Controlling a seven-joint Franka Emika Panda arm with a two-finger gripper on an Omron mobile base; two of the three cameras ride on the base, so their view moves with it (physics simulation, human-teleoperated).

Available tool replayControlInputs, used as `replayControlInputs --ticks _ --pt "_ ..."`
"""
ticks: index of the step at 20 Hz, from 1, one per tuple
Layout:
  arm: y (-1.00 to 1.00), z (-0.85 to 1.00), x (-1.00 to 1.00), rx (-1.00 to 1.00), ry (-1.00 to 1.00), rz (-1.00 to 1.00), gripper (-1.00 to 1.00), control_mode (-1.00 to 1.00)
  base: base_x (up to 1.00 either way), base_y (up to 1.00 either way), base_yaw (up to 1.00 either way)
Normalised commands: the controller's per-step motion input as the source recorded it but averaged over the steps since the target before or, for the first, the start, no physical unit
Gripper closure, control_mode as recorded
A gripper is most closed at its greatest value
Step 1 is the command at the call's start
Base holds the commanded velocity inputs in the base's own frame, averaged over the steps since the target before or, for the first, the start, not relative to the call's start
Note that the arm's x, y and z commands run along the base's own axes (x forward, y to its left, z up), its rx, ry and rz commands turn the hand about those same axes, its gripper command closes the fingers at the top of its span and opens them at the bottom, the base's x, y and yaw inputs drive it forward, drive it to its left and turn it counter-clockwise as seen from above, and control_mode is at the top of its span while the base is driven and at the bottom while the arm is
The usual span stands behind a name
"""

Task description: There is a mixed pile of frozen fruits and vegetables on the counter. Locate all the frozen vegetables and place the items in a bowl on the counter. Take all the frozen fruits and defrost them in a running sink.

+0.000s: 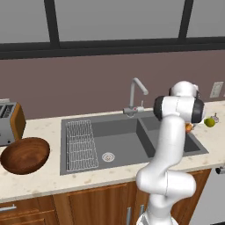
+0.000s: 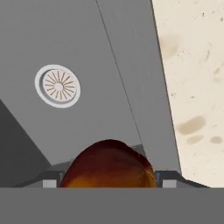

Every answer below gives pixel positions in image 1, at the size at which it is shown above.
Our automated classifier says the white dishwasher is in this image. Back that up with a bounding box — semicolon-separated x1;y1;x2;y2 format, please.
188;166;225;225

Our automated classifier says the white wall socket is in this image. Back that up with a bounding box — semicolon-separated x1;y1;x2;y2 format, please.
209;81;224;99

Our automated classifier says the wooden cupboard door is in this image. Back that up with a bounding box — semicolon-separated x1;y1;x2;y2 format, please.
133;168;213;225
52;181;138;225

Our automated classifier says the black framed window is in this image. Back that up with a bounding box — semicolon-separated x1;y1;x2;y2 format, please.
0;0;225;61

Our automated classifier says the silver sink tap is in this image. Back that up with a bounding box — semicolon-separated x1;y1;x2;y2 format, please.
122;77;149;119

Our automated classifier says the wooden drawer front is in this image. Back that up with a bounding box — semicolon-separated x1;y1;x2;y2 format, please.
0;195;60;225

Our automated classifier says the grey kitchen sink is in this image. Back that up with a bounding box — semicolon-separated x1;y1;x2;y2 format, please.
60;111;210;176

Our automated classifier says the green round fruit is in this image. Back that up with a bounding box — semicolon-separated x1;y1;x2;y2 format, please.
204;117;216;128

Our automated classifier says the silver cupboard handle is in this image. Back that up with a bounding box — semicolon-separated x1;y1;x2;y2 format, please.
126;207;132;225
139;204;146;224

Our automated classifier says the wire sink rack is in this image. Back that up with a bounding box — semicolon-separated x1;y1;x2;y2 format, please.
65;119;99;172

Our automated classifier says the brown wooden bowl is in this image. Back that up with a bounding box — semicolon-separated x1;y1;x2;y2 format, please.
0;136;51;176

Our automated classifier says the silver drawer handle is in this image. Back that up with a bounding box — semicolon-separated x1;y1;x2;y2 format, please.
0;204;18;214

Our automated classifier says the grey and brown toaster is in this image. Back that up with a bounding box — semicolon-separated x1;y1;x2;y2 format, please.
0;98;26;148

